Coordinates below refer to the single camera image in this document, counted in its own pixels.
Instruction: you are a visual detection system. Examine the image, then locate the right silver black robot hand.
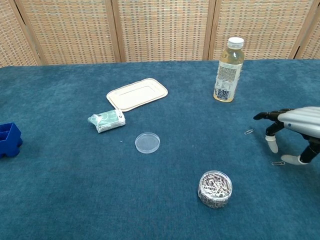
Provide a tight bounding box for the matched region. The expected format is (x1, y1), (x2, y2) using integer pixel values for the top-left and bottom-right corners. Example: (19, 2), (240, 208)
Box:
(253, 106), (320, 166)

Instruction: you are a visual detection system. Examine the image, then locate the clear jar of paperclips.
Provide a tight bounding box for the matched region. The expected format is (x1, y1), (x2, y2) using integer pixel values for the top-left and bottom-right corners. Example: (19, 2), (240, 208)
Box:
(197, 170), (233, 209)

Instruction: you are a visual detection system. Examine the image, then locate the yellow drink bottle white cap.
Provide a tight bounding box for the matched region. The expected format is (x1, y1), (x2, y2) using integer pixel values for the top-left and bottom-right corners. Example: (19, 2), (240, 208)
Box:
(212, 36), (245, 103)

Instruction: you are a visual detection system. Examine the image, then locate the clear round plastic lid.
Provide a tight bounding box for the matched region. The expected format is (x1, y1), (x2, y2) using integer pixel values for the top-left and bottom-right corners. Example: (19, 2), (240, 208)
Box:
(134, 132), (161, 154)

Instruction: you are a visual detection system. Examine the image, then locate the beige rectangular pulp lid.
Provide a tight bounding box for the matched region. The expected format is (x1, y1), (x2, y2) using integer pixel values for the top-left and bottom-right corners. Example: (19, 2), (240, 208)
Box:
(106, 78), (169, 112)

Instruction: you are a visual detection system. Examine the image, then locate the woven wooden folding screen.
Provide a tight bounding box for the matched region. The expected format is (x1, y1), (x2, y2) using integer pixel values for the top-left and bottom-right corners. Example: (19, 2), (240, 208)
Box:
(0, 0), (320, 68)

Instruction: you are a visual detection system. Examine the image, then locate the green white tissue pack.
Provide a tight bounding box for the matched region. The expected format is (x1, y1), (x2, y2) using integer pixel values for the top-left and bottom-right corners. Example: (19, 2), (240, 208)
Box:
(87, 108), (126, 134)

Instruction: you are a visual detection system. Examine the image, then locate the blue carpet table cover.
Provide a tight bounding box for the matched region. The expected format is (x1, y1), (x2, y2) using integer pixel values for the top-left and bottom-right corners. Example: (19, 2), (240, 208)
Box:
(0, 59), (320, 240)

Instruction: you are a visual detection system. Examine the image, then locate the blue plastic compartment box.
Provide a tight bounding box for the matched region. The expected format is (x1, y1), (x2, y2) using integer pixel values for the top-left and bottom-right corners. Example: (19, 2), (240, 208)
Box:
(0, 122), (24, 159)

